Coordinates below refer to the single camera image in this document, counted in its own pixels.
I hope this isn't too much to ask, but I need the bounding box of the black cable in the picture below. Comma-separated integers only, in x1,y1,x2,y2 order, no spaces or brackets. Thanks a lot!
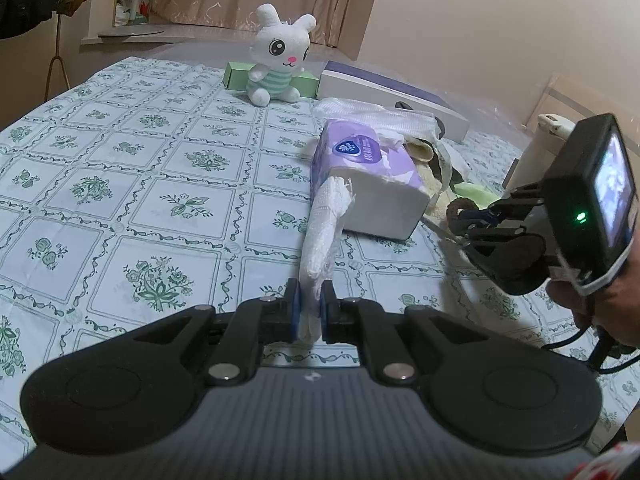
542,322,623,376

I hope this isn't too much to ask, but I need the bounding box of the red white patterned clothing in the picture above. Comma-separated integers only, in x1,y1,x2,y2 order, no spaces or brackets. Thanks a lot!
565,440,640,480

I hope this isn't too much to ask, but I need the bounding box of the light green cloth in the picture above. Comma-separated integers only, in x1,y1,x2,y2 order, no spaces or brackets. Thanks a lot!
449,181,498,207

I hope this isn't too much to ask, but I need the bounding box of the floral tablecloth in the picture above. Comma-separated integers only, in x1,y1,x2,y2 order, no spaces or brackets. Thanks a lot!
0,55,640,461

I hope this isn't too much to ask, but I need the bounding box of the white bunny plush toy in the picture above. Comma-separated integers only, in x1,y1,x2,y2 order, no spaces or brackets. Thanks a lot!
246,3,317,107

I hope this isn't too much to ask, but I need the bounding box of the white plastic bag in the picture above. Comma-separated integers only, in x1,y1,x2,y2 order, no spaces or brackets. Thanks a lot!
312,96,443,137

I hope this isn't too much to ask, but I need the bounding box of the purple tissue pack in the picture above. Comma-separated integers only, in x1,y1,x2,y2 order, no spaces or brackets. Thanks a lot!
310,119,432,241

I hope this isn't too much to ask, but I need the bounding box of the white tissue sheet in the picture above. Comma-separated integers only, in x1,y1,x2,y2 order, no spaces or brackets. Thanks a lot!
298,175,357,347

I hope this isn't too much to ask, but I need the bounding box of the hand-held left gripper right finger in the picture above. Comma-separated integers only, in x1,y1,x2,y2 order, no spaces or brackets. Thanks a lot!
321,280,506,387

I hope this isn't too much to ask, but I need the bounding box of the light green box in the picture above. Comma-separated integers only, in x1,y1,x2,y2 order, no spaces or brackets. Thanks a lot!
223,61,320,100

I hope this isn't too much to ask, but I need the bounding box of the metal coat rack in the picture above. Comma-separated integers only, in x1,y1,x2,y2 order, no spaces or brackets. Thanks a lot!
45,10,71,103

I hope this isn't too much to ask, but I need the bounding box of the flat white and blue box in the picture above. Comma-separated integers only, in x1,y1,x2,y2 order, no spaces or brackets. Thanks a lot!
320,60,471,141

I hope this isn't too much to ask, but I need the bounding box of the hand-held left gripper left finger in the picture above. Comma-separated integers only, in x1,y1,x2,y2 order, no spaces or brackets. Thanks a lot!
129,280,304,387

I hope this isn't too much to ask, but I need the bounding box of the person's right hand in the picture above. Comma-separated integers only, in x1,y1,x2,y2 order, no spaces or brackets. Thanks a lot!
545,227,640,350

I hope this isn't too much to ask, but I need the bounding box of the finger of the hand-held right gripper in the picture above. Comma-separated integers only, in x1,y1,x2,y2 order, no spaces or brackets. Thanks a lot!
457,224,528,261
457,184,546,225

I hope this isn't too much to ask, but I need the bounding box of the pale yellow towel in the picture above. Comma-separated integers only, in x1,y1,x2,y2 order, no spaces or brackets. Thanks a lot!
404,139,453,206

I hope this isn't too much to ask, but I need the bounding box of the white strap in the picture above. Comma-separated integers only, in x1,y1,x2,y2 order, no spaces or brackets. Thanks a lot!
424,214,468,248

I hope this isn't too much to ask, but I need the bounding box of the white thermos bottle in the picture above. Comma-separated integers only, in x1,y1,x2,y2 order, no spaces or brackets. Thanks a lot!
502,112,576,198

